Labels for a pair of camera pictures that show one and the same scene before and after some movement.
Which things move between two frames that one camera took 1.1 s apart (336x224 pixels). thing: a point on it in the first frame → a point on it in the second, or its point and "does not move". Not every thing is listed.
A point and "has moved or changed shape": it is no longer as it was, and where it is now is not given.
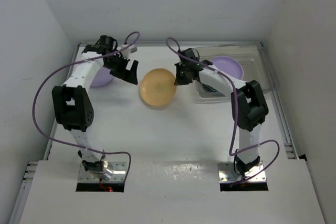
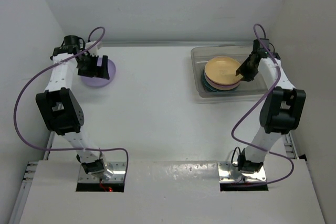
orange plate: [158, 87] → [222, 70]
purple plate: [228, 65] has moved or changed shape
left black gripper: [129, 75] → [95, 71]
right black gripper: [179, 80] → [248, 77]
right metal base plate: [227, 174] does not move
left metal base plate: [118, 174] does not move
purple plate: [102, 78] does not move
